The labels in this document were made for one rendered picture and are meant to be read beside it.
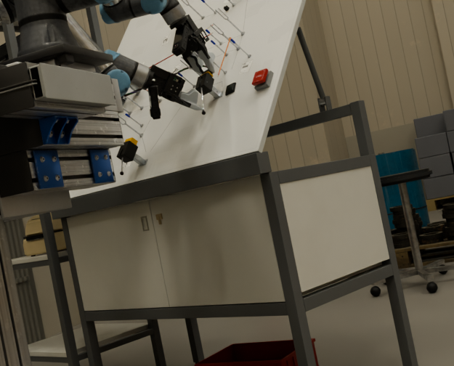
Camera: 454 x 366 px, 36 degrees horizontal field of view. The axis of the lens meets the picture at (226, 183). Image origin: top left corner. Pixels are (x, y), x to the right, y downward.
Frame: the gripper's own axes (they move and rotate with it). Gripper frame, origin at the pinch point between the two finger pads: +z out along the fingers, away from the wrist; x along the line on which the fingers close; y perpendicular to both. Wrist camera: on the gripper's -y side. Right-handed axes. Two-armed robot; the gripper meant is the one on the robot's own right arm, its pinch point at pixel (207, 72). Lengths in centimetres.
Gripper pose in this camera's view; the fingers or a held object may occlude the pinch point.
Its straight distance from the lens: 246.5
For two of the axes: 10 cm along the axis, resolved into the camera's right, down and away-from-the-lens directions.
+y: 4.1, -5.3, 7.4
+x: -7.3, 2.9, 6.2
